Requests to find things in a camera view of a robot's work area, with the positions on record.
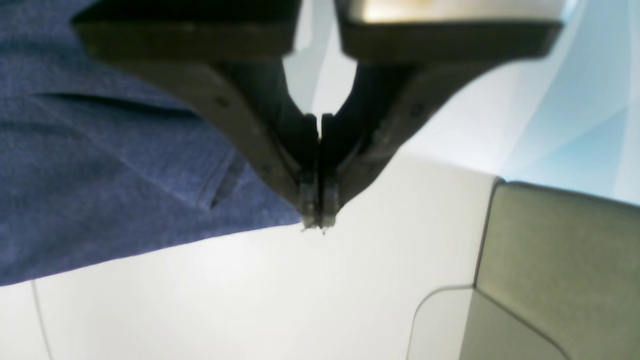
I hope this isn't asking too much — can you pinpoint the grey side panel right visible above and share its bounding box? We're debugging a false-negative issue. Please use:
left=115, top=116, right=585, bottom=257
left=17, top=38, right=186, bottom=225
left=407, top=177, right=640, bottom=360

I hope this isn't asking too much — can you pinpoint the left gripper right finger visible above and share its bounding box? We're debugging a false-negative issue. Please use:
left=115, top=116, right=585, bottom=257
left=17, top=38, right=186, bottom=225
left=321, top=0, right=566, bottom=229

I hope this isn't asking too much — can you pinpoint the blue grey t-shirt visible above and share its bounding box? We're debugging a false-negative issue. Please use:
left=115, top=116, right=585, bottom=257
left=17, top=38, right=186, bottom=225
left=0, top=0, right=300, bottom=286

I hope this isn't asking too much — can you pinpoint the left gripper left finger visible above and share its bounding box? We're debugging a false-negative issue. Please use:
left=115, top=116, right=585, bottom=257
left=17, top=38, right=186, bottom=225
left=72, top=0, right=321, bottom=228

